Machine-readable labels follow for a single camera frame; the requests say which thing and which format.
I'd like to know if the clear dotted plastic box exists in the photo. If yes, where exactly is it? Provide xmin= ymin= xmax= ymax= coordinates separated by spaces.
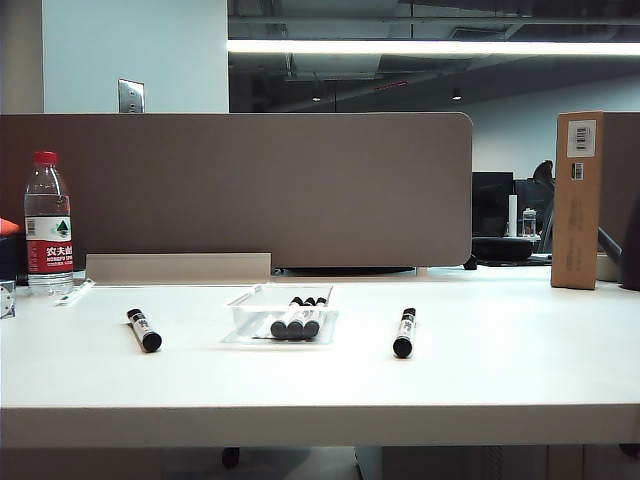
xmin=0 ymin=279 xmax=17 ymax=320

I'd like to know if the long ceiling light strip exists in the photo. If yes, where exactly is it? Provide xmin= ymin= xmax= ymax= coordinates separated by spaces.
xmin=227 ymin=38 xmax=640 ymax=57

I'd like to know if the metal wall switch plate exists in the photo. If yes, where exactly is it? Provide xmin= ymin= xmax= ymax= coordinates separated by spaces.
xmin=117 ymin=78 xmax=146 ymax=114

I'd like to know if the black round flat object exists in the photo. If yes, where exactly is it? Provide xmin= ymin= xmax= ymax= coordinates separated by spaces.
xmin=472 ymin=236 xmax=535 ymax=262

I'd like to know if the brown desk partition panel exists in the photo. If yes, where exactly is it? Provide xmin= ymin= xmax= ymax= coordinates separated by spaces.
xmin=0 ymin=112 xmax=474 ymax=269

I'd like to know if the beige cable slot flap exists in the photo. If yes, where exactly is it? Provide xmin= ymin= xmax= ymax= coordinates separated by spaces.
xmin=85 ymin=252 xmax=273 ymax=284

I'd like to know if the red label water bottle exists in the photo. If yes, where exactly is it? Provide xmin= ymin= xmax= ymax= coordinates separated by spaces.
xmin=23 ymin=150 xmax=75 ymax=296

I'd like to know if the dark office chair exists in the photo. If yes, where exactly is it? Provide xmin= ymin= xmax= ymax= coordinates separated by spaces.
xmin=530 ymin=159 xmax=556 ymax=254

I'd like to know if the brown side partition panel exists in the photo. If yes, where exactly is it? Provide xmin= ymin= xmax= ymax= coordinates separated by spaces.
xmin=599 ymin=112 xmax=640 ymax=251

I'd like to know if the tall brown cardboard box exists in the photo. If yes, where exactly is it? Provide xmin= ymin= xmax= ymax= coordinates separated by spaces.
xmin=550 ymin=110 xmax=605 ymax=290

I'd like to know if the dark object with grey handle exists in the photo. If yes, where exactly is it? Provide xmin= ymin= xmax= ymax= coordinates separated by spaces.
xmin=597 ymin=193 xmax=640 ymax=291

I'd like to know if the clear plastic marker tray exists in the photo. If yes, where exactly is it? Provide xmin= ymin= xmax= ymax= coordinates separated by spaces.
xmin=221 ymin=282 xmax=340 ymax=347

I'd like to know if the dark blue object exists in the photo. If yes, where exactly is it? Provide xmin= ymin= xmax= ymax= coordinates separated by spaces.
xmin=0 ymin=234 xmax=29 ymax=287

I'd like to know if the black capped whiteboard marker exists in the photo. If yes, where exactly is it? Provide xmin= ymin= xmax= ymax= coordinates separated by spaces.
xmin=392 ymin=307 xmax=419 ymax=359
xmin=302 ymin=295 xmax=329 ymax=339
xmin=287 ymin=295 xmax=315 ymax=340
xmin=270 ymin=295 xmax=305 ymax=340
xmin=125 ymin=307 xmax=163 ymax=353

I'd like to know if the black computer monitor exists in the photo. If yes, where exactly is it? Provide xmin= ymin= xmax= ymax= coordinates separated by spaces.
xmin=472 ymin=171 xmax=515 ymax=237

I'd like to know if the white green wrapped pen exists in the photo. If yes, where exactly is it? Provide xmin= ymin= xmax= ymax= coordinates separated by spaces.
xmin=53 ymin=280 xmax=96 ymax=307

